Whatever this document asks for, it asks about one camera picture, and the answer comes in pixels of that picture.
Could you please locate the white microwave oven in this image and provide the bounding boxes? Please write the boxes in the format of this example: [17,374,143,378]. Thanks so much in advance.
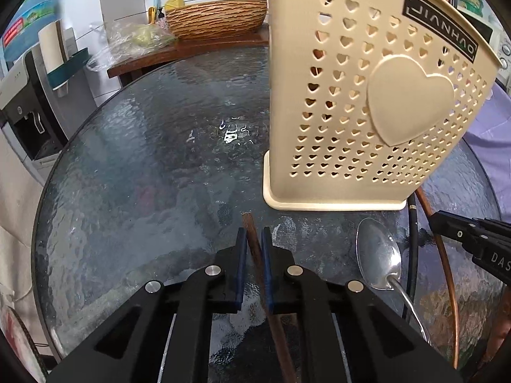
[485,20,511,88]

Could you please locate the shiny metal spoon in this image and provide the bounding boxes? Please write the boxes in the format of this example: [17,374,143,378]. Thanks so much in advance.
[356,217,432,346]

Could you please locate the white water dispenser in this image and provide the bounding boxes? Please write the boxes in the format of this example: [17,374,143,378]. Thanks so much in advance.
[0,44,94,166]

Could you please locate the purple floral cloth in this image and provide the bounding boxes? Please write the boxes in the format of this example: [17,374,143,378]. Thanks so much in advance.
[462,84,511,224]

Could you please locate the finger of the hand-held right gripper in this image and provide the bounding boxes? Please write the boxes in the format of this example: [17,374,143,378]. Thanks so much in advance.
[473,218,511,233]
[429,211,486,257]

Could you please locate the wooden counter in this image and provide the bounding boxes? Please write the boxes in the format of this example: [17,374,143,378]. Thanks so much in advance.
[108,24,271,87]

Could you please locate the clear plastic bag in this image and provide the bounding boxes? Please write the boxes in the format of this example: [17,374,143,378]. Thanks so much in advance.
[87,20,177,72]

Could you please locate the black chopstick with silver band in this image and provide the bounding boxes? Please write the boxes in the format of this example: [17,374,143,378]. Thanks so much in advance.
[405,201,420,324]

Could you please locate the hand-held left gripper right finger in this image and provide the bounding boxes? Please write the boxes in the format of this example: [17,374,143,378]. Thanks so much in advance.
[261,226,464,383]

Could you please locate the beige heart-patterned utensil holder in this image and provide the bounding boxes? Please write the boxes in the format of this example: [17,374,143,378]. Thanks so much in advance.
[263,0,504,211]

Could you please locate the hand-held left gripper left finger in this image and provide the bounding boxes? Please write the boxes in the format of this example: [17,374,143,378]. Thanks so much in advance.
[47,227,248,383]

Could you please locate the wall poster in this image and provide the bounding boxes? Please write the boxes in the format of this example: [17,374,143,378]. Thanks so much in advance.
[0,2,61,62]

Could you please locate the wicker basin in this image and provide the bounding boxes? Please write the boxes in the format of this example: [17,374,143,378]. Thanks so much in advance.
[165,0,268,41]

